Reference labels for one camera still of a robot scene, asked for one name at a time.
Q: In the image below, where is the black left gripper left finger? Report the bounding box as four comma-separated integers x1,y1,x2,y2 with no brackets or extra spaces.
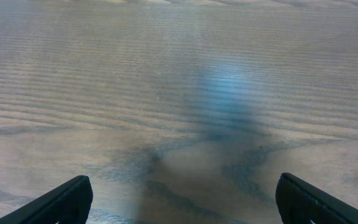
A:
0,175,93,224

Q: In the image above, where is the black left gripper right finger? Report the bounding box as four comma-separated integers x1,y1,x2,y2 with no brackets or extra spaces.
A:
275,172,358,224

